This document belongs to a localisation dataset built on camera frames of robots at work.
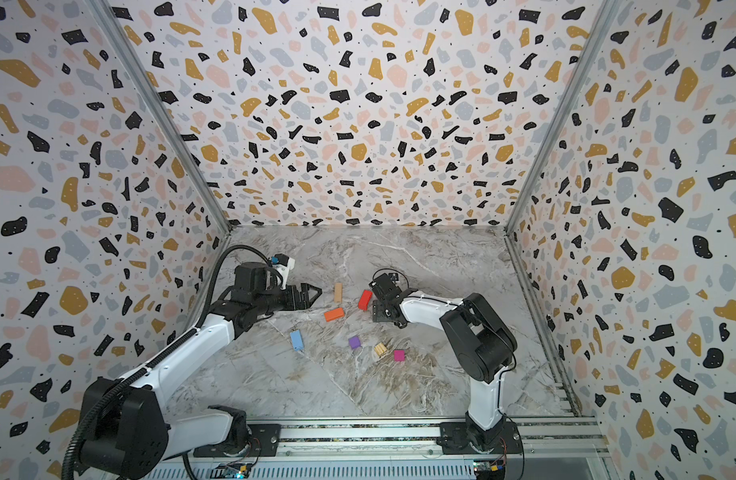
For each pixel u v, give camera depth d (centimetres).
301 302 75
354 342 92
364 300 100
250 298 65
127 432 39
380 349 90
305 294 75
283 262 76
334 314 98
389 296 76
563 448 75
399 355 88
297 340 91
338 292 103
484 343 50
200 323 54
